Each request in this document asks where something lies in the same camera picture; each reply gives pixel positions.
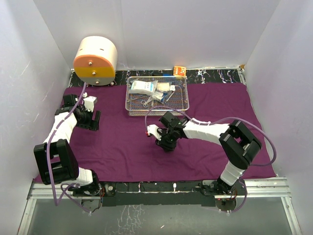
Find purple cloth wrap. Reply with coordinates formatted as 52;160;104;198
33;82;277;183

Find wire mesh metal tray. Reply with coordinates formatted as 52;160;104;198
125;76;189;116

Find round white drawer box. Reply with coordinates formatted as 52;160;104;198
73;36;118;86

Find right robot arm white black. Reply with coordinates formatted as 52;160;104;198
146;112;262;194

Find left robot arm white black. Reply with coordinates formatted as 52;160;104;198
33;94;101;196

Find metal surgical scissors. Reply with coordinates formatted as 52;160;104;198
132;96;152;107

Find small blue white packet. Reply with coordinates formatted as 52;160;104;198
151;91;168;102

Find beige bandage roll packet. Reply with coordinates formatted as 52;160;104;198
156;82;171;92

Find white gauze packet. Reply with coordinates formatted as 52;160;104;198
129;80;158;95

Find blue black stapler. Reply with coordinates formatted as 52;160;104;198
153;71;171;76

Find orange small box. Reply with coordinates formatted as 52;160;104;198
173;66;186;77

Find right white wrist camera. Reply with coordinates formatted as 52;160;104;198
146;124;161;141

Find black base frame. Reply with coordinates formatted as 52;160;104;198
68;180;247;208

